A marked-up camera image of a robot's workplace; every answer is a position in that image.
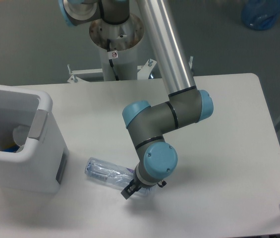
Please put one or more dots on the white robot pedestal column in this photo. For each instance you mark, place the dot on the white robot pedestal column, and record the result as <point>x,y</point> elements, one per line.
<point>117,45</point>

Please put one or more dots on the white paper wrapper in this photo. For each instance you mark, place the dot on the white paper wrapper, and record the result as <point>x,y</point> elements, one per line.
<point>20,134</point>

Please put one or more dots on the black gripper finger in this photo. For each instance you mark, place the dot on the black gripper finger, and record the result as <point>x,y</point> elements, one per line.
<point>128,190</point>

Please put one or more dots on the colourful trash inside can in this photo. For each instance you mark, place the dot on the colourful trash inside can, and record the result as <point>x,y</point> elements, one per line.
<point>12,149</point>

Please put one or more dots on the crushed clear plastic bottle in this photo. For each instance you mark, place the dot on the crushed clear plastic bottle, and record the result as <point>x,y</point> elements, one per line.
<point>109,174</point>

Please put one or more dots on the white plastic trash can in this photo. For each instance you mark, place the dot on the white plastic trash can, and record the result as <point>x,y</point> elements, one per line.
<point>32,148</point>

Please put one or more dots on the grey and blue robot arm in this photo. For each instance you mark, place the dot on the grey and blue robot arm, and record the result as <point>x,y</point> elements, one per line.
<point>185,104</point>

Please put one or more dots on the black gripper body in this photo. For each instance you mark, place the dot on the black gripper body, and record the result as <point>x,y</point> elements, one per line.
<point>137,185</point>

